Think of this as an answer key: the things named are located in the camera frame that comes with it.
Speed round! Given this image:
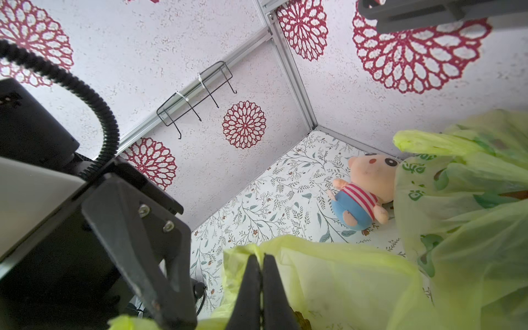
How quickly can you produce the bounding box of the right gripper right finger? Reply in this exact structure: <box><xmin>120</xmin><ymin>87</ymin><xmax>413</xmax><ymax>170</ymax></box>
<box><xmin>261</xmin><ymin>254</ymin><xmax>299</xmax><ymax>329</ymax></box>

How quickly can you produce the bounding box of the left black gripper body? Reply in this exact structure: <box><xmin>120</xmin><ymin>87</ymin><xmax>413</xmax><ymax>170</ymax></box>
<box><xmin>1</xmin><ymin>159</ymin><xmax>184</xmax><ymax>329</ymax></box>

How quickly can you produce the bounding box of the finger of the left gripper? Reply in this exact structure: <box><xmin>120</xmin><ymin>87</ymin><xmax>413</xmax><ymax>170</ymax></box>
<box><xmin>82</xmin><ymin>174</ymin><xmax>197</xmax><ymax>329</ymax></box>

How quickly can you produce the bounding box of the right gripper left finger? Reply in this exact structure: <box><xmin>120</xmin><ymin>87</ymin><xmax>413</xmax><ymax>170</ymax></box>
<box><xmin>225</xmin><ymin>255</ymin><xmax>262</xmax><ymax>330</ymax></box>

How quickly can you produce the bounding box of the plain green plastic bag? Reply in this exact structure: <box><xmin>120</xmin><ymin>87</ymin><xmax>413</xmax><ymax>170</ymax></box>
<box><xmin>106</xmin><ymin>234</ymin><xmax>438</xmax><ymax>330</ymax></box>

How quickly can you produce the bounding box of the avocado print green plastic bag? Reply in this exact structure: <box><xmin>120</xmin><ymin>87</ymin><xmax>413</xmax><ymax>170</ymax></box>
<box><xmin>393</xmin><ymin>109</ymin><xmax>527</xmax><ymax>329</ymax></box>

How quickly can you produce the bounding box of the plush doll toy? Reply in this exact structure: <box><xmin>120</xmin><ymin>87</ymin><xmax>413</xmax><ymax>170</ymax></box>
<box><xmin>327</xmin><ymin>153</ymin><xmax>400</xmax><ymax>232</ymax></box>

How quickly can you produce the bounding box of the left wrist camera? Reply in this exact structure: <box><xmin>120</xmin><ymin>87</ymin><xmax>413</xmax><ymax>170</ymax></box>
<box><xmin>1</xmin><ymin>78</ymin><xmax>85</xmax><ymax>259</ymax></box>

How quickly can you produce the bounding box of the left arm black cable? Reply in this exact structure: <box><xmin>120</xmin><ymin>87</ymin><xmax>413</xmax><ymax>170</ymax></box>
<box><xmin>0</xmin><ymin>38</ymin><xmax>120</xmax><ymax>182</ymax></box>

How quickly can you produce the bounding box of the black wire wall rack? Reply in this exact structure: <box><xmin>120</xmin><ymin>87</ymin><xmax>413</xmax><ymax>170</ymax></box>
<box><xmin>155</xmin><ymin>60</ymin><xmax>238</xmax><ymax>140</ymax></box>

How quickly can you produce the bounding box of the grey wall shelf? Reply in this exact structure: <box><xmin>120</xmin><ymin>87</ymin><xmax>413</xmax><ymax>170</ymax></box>
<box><xmin>357</xmin><ymin>0</ymin><xmax>527</xmax><ymax>33</ymax></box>

